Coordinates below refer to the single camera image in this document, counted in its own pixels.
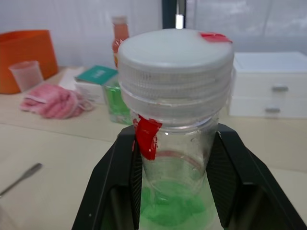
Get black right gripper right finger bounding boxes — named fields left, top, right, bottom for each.
left=206, top=126, right=307, bottom=230

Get pale juice bottle cap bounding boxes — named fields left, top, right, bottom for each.
left=112, top=16, right=128, bottom=25

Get orange juice bottle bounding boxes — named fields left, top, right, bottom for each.
left=111, top=16, right=130, bottom=70

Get white drawer cabinet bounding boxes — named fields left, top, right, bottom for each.
left=228, top=51, right=307, bottom=119

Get glass with green liquid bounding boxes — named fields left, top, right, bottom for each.
left=102, top=76, right=134, bottom=125

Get orange plastic bin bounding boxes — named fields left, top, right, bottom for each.
left=0, top=29, right=59, bottom=95

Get teal card box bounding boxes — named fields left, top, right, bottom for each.
left=74, top=65, right=119, bottom=86

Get pink cloth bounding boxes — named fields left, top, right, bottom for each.
left=20, top=83, right=95, bottom=120

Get white paper box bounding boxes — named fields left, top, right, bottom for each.
left=75, top=81, right=106, bottom=104

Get white paper sheet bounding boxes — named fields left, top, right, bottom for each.
left=58, top=67, right=86, bottom=92

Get clear bottle with green liquid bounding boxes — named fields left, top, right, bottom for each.
left=117, top=28, right=236, bottom=230

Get white ribbed screw cap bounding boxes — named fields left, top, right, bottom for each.
left=117, top=28, right=236, bottom=121

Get clear plastic measuring cup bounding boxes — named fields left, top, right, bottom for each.
left=8, top=60, right=45, bottom=93

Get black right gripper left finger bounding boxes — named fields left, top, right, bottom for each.
left=71, top=124, right=143, bottom=230

